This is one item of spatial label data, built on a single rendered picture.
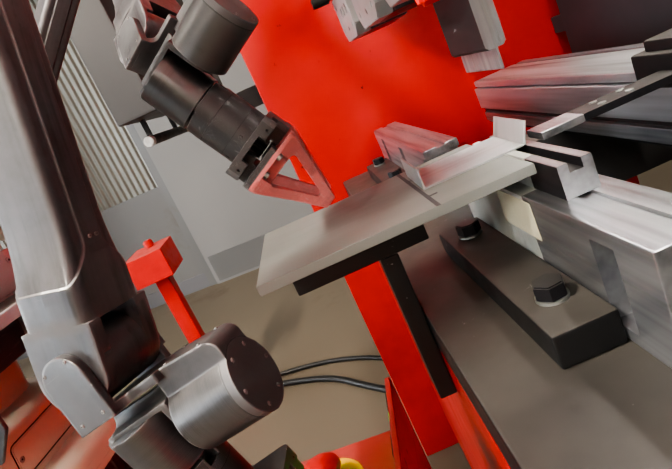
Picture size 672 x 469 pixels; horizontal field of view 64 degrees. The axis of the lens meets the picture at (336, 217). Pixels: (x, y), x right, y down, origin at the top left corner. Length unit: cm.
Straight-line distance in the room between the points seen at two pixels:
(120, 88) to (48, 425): 93
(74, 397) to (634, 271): 38
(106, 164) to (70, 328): 415
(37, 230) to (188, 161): 383
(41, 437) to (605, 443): 76
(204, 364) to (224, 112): 24
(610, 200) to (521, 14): 109
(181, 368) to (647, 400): 30
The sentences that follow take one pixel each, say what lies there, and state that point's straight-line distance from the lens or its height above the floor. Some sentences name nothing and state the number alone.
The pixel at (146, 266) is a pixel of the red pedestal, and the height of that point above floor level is 76.
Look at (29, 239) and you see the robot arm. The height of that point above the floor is 112.
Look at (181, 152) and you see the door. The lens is 423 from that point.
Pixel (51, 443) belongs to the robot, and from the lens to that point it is 95.
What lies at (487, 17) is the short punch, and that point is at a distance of 52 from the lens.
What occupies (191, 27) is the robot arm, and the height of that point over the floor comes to 122.
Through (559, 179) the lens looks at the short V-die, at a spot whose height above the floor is 99.
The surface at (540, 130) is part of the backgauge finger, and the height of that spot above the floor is 101.
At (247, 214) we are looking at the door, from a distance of 420.
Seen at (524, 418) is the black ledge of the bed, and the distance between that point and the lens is 41.
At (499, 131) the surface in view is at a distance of 62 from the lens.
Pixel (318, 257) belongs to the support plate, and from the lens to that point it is 47.
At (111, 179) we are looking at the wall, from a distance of 456.
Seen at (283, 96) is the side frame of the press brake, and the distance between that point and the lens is 138.
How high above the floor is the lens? 114
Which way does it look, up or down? 14 degrees down
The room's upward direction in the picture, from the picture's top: 24 degrees counter-clockwise
